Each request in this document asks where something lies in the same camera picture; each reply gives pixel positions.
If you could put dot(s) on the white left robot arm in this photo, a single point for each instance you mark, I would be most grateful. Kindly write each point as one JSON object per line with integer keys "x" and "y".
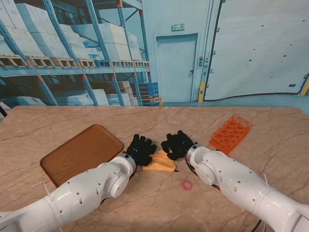
{"x": 84, "y": 193}

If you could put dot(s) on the brown wooden tray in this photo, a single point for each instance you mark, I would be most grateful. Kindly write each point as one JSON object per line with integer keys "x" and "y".
{"x": 79, "y": 149}

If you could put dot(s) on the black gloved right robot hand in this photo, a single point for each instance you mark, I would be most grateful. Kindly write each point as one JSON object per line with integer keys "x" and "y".
{"x": 178, "y": 145}

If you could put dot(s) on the printed warehouse backdrop banner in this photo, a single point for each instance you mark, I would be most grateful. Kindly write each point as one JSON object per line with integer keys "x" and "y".
{"x": 154, "y": 48}

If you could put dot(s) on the pink rubber band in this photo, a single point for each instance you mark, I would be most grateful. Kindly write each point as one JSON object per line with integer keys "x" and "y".
{"x": 187, "y": 185}

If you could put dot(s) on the orange test tube rack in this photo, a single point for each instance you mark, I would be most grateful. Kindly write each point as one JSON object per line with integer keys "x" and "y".
{"x": 231, "y": 135}

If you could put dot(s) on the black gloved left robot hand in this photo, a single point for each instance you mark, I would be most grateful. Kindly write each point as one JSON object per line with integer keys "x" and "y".
{"x": 141, "y": 151}

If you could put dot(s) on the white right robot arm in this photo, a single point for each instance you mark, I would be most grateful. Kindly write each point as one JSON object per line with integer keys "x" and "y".
{"x": 236, "y": 183}

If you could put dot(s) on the yellow cloth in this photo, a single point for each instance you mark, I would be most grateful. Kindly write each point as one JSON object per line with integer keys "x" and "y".
{"x": 160, "y": 163}

